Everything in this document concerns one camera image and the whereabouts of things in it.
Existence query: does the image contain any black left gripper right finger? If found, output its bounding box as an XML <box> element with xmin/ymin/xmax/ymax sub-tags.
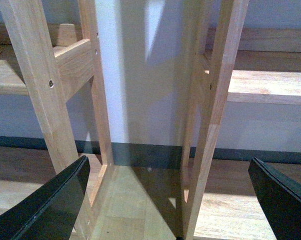
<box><xmin>248</xmin><ymin>158</ymin><xmax>301</xmax><ymax>240</ymax></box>

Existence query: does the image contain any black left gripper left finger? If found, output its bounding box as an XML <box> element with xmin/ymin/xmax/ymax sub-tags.
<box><xmin>0</xmin><ymin>155</ymin><xmax>90</xmax><ymax>240</ymax></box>

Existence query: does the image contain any wooden cone block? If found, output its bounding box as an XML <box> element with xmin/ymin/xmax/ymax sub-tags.
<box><xmin>57</xmin><ymin>23</ymin><xmax>78</xmax><ymax>46</ymax></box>

